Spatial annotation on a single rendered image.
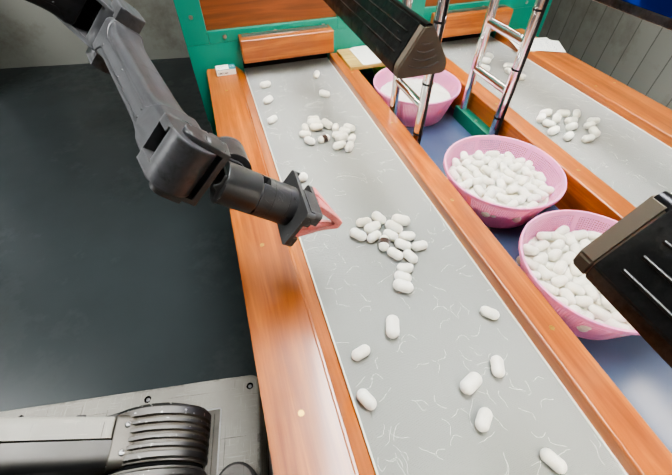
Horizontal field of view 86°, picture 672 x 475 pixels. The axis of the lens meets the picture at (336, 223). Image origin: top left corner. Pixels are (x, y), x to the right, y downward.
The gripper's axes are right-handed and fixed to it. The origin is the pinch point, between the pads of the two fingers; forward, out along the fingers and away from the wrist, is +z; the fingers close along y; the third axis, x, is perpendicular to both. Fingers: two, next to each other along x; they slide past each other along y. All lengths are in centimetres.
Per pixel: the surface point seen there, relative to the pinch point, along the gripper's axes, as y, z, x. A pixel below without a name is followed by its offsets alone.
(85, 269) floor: 83, -18, 122
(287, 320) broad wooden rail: -8.7, -1.9, 14.7
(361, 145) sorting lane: 35.9, 20.9, -1.5
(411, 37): 10.6, -2.9, -26.7
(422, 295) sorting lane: -9.2, 18.1, 2.1
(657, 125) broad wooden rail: 19, 80, -51
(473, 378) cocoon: -24.7, 17.1, 0.7
